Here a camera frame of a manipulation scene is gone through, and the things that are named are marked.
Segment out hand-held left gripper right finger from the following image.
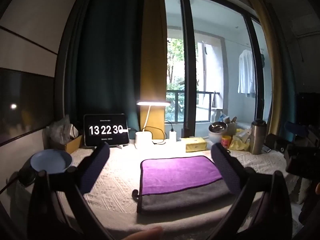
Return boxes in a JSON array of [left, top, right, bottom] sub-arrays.
[[200, 142, 294, 240]]

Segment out stainless steel thermos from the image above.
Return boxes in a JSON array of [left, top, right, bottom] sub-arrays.
[[250, 119, 267, 155]]

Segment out yellow tissue pack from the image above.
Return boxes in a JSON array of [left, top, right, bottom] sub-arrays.
[[185, 137, 207, 153]]

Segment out balcony railing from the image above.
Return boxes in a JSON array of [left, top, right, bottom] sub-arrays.
[[166, 90, 223, 123]]

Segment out white hanging shirt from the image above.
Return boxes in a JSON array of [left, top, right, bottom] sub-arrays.
[[237, 49, 256, 98]]

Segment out black box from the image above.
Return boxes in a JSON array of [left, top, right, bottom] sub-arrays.
[[264, 133, 286, 153]]

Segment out blue bowl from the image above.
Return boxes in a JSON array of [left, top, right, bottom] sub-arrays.
[[30, 149, 73, 174]]

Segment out yellow red can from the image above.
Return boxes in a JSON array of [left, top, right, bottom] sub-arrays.
[[221, 135, 232, 149]]

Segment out white desk lamp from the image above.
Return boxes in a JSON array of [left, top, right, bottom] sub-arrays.
[[135, 101, 171, 148]]

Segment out yellow plastic bag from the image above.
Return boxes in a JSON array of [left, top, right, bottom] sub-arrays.
[[229, 129, 252, 152]]

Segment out tablet clock on stand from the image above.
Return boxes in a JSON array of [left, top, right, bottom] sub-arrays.
[[83, 114, 130, 150]]

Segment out purple towel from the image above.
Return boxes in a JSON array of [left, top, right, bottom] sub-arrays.
[[140, 155, 223, 196]]

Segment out white textured tablecloth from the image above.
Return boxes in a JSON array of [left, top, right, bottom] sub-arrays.
[[17, 139, 312, 233]]

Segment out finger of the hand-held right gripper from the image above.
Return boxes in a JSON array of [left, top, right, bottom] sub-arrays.
[[286, 121, 310, 137]]

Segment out dark green curtain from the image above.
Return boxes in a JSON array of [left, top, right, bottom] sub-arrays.
[[64, 0, 148, 140]]

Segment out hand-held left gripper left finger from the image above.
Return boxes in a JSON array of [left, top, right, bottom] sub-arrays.
[[26, 142, 118, 240]]

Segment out black window frame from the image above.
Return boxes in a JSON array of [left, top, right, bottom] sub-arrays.
[[164, 0, 265, 138]]

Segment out grey towel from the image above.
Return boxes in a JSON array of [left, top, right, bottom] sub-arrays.
[[132, 179, 232, 215]]

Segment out black cable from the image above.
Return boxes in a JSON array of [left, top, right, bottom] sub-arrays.
[[142, 120, 175, 145]]

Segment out yellow curtain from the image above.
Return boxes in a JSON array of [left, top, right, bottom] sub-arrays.
[[139, 0, 167, 139], [244, 0, 282, 137]]

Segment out cardboard box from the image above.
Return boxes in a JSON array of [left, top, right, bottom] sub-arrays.
[[64, 134, 83, 154]]

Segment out black round object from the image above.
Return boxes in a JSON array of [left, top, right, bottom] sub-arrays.
[[18, 167, 38, 187]]

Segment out dark wall panel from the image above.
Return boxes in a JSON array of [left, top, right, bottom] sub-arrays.
[[0, 67, 55, 147]]

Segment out white pot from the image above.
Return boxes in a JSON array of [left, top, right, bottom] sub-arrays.
[[208, 130, 227, 145]]

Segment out person's left hand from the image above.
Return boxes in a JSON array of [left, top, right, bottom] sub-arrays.
[[124, 226, 165, 240]]

